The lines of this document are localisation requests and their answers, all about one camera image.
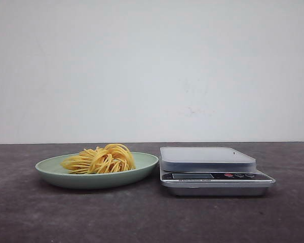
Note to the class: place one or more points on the silver digital kitchen scale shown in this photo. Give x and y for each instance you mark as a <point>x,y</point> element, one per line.
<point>211,171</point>

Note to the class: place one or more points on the green round plate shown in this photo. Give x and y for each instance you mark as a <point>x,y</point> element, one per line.
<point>51,171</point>

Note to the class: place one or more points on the yellow vermicelli bundle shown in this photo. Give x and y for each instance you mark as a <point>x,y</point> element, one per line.
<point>102,160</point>

